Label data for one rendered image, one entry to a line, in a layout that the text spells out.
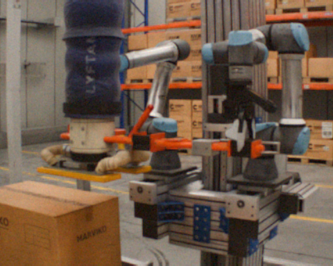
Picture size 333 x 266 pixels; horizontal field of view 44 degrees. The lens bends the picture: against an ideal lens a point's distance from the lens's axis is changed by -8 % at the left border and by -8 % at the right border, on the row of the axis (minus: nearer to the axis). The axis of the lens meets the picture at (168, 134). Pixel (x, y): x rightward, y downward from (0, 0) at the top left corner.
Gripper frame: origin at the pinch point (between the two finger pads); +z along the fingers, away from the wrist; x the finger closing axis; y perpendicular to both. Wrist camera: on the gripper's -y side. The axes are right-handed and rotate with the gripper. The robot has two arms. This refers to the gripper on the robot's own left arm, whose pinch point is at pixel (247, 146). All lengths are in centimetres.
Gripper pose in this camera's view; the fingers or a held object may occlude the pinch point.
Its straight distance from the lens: 133.2
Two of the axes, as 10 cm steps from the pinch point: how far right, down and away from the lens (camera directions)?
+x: -5.3, 0.8, -8.5
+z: 0.0, 10.0, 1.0
